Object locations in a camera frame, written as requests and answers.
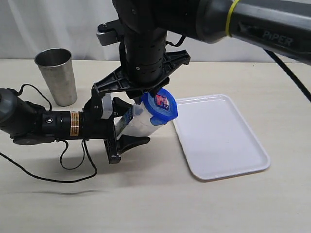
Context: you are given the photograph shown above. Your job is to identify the white backdrop curtain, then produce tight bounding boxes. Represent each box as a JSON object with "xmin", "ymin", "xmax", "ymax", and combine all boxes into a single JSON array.
[{"xmin": 0, "ymin": 0, "xmax": 270, "ymax": 62}]

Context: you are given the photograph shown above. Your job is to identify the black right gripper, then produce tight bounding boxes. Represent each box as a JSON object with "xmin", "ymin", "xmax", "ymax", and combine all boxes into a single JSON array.
[{"xmin": 93, "ymin": 23, "xmax": 190, "ymax": 99}]

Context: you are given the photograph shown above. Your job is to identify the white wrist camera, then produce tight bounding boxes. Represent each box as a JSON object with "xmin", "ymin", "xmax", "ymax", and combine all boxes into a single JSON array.
[{"xmin": 101, "ymin": 93, "xmax": 113, "ymax": 119}]

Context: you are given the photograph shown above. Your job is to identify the stainless steel cup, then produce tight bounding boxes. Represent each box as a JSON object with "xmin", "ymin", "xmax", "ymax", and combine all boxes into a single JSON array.
[{"xmin": 34, "ymin": 48, "xmax": 77, "ymax": 107}]

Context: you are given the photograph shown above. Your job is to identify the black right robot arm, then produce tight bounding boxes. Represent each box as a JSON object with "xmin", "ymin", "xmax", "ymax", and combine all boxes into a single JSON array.
[{"xmin": 93, "ymin": 0, "xmax": 311, "ymax": 99}]

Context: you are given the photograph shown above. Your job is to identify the white plastic tray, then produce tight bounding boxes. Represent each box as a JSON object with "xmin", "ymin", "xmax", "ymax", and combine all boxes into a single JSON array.
[{"xmin": 173, "ymin": 94, "xmax": 271, "ymax": 182}]

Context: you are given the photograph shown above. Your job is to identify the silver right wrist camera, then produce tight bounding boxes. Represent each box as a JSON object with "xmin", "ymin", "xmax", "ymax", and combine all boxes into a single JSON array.
[{"xmin": 96, "ymin": 19, "xmax": 124, "ymax": 47}]

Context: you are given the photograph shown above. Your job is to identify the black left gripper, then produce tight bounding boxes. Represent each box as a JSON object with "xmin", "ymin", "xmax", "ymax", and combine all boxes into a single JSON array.
[{"xmin": 82, "ymin": 86, "xmax": 151, "ymax": 164}]

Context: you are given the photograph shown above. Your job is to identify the blue container lid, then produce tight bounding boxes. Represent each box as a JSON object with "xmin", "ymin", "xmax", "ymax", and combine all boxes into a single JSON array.
[{"xmin": 142, "ymin": 88, "xmax": 178, "ymax": 126}]

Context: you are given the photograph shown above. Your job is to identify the clear plastic container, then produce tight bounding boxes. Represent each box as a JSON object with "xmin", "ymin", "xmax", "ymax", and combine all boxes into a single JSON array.
[{"xmin": 115, "ymin": 104, "xmax": 168, "ymax": 139}]

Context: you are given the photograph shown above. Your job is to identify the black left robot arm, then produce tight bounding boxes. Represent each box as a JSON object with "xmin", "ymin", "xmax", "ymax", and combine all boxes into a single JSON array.
[{"xmin": 0, "ymin": 88, "xmax": 150, "ymax": 164}]

